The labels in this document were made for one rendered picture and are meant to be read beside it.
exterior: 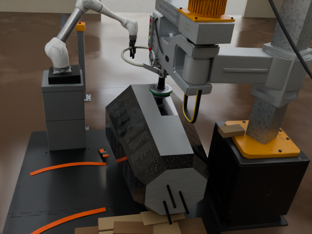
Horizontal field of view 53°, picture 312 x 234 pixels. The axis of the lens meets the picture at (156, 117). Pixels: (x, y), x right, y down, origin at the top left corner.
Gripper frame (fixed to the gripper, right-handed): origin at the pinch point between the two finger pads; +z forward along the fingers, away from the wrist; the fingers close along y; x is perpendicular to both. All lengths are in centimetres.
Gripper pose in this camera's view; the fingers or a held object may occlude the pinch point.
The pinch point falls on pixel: (132, 55)
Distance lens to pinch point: 375.2
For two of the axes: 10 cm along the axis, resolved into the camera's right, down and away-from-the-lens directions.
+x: 8.3, -2.7, 4.8
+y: 5.4, 5.4, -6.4
